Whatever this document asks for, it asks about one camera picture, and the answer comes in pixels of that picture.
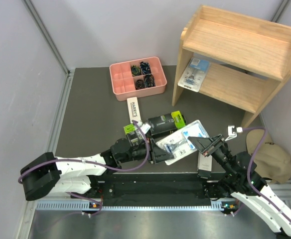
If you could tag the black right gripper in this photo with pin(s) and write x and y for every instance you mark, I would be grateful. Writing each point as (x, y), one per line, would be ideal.
(208, 144)

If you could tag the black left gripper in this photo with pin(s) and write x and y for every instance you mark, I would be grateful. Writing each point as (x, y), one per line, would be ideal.
(158, 155)

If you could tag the white razor box dark end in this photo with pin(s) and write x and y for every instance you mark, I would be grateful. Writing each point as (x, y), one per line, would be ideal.
(204, 166)

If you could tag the blue white razor blister pack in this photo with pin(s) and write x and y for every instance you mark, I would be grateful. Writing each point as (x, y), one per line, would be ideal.
(194, 74)

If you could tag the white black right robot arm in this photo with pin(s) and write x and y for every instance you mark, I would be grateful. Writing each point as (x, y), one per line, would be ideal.
(243, 183)

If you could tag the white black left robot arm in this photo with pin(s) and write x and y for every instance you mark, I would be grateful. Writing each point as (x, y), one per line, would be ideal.
(48, 175)

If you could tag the light wooden two-tier shelf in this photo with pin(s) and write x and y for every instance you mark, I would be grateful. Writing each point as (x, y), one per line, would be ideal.
(251, 58)

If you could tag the black green Gillette razor box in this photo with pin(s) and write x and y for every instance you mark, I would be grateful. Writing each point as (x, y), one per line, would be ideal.
(166, 124)

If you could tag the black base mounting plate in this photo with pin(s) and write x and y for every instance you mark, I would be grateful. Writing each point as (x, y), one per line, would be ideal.
(151, 185)

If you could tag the black green face-print razor box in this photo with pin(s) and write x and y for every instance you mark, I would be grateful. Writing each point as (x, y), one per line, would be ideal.
(133, 135)

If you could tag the white Harry's razor box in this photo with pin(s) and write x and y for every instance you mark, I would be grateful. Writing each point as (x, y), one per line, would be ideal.
(133, 109)

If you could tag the beige baseball cap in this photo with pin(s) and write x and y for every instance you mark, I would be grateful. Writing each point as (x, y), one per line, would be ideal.
(273, 162)

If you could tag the brown rolled tie in tray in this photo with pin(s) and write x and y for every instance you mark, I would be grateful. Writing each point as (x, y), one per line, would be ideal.
(139, 84)

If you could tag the dark rolled tie in tray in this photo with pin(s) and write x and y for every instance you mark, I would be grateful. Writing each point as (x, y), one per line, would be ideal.
(149, 81)

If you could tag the pink divided organizer tray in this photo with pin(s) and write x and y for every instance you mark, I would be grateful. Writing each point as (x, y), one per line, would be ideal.
(123, 83)

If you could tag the green rolled tie in tray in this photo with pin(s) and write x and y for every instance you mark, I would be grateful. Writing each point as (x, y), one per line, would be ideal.
(135, 70)

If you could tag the blue rolled tie in tray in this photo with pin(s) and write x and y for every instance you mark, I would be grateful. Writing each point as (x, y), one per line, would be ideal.
(145, 67)

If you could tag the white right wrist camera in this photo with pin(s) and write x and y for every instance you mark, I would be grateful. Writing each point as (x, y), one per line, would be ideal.
(232, 132)

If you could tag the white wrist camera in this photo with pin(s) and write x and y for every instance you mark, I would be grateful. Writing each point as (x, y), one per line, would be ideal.
(232, 132)
(142, 127)

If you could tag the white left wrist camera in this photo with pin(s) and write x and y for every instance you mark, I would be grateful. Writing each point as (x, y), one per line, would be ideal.
(142, 127)

